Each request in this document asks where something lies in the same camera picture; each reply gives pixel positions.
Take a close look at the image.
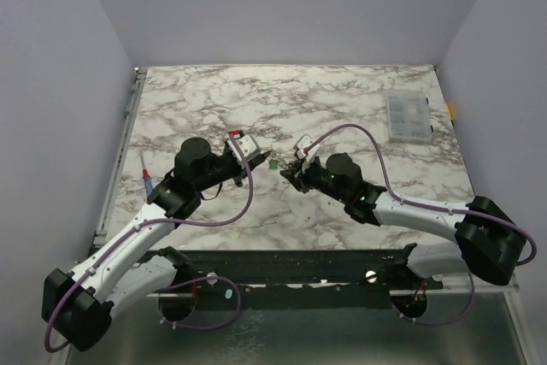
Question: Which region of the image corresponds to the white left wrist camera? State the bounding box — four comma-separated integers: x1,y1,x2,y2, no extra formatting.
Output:
226,130,261,167

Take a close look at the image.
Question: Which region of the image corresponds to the blue red screwdriver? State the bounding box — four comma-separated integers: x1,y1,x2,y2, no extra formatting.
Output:
139,151,154,197

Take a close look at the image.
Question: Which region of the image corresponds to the clear plastic organizer box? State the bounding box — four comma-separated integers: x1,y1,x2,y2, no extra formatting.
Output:
385,90,432,144

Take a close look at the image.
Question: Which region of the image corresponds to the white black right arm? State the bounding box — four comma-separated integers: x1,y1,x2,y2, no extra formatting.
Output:
280,153,525,289

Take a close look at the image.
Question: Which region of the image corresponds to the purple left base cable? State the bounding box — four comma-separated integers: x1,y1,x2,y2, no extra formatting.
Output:
160,275,242,332

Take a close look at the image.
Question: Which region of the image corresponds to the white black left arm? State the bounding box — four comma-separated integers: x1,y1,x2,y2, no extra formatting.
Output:
42,131,268,353

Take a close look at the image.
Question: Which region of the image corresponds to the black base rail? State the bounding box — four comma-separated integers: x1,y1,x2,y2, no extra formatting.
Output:
140,244,423,310

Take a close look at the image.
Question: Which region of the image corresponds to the aluminium side rail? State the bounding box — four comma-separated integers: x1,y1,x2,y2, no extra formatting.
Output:
91,67,148,247

